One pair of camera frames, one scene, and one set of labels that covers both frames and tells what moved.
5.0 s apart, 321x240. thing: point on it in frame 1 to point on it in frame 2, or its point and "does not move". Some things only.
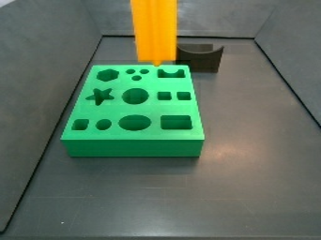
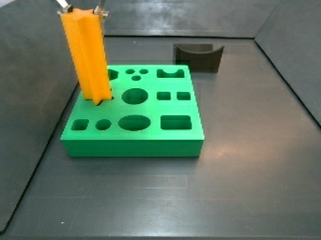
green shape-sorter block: [135, 112] does not move
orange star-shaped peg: [155, 22] to [83, 27]
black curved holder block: [200, 55] does not move
